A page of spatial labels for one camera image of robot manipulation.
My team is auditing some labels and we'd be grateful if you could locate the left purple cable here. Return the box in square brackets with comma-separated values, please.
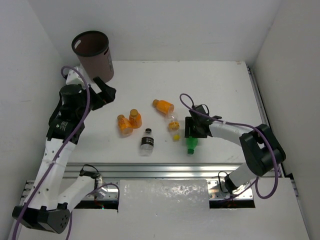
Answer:
[12, 65, 121, 240]

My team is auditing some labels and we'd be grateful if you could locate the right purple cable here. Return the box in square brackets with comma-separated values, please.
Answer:
[179, 93, 280, 200]

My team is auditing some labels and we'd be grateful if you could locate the orange bottle left outer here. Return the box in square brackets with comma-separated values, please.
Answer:
[117, 114, 133, 137]

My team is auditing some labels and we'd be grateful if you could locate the orange bottle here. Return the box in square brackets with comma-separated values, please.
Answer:
[129, 109, 142, 129]
[117, 114, 133, 137]
[152, 99, 175, 115]

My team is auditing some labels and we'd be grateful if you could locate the orange bottle far centre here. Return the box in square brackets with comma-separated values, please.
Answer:
[152, 99, 175, 115]

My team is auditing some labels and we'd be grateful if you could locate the clear bottle black label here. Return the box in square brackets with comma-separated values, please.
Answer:
[140, 128, 154, 157]

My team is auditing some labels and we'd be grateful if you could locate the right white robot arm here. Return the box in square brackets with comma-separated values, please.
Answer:
[185, 105, 286, 194]

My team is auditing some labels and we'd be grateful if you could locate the aluminium front rail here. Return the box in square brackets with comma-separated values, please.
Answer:
[64, 162, 246, 179]

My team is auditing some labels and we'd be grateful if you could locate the brown plastic waste bin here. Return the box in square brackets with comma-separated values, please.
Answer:
[71, 30, 114, 83]

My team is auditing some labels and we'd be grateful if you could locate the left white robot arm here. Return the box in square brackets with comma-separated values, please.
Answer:
[12, 77, 116, 234]

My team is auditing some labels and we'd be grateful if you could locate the orange bottle left inner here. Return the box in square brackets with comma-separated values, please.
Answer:
[129, 109, 142, 129]

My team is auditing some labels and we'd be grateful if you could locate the purple cable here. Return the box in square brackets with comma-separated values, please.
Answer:
[179, 93, 280, 200]
[12, 65, 121, 240]

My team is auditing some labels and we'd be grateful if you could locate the green plastic bottle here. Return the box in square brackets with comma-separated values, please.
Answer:
[186, 136, 198, 155]

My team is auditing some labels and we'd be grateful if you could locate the clear bottle yellow cap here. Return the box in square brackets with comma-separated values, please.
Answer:
[166, 112, 181, 142]

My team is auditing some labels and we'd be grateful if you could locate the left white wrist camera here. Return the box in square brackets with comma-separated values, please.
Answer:
[65, 65, 88, 89]

